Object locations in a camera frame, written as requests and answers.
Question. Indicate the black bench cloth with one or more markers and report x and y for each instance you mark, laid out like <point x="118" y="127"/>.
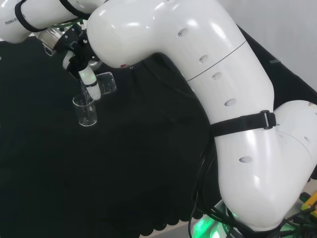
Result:
<point x="99" y="173"/>

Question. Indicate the yellow stop button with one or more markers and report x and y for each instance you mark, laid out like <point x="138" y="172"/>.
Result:
<point x="310" y="202"/>

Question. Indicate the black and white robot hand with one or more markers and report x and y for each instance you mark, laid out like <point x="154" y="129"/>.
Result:
<point x="86" y="75"/>

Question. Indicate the clear glass beaker with label patch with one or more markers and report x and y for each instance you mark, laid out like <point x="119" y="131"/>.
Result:
<point x="107" y="84"/>

